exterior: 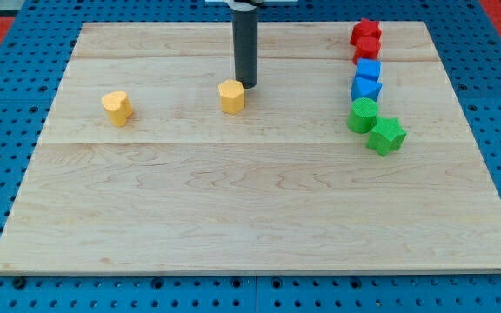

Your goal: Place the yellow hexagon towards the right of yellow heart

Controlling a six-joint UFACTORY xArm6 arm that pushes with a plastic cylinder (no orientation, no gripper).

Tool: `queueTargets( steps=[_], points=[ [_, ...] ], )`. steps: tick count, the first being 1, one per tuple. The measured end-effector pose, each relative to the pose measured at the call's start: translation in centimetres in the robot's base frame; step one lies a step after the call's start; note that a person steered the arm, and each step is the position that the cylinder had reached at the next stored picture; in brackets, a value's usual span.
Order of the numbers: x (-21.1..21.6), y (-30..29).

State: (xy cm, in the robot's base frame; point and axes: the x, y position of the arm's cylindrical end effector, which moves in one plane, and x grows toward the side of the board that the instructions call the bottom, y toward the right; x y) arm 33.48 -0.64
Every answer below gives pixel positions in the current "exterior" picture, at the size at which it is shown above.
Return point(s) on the yellow heart block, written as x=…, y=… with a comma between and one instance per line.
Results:
x=118, y=107

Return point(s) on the light wooden board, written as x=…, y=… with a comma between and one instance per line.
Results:
x=280, y=188

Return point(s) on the blue cube block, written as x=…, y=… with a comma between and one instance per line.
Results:
x=368, y=69

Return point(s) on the yellow hexagon block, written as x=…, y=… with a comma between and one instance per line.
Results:
x=232, y=96

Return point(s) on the green star block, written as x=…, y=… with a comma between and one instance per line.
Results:
x=386, y=135

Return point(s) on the red star block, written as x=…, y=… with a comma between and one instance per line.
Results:
x=365, y=28

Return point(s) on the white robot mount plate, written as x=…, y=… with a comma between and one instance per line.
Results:
x=252, y=2

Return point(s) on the blue triangle block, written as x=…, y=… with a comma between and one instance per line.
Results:
x=363, y=87

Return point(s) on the green cylinder block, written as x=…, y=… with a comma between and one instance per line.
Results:
x=363, y=112

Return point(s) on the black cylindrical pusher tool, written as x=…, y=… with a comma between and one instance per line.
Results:
x=245, y=33

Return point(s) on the red cylinder block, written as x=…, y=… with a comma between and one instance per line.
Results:
x=366, y=48

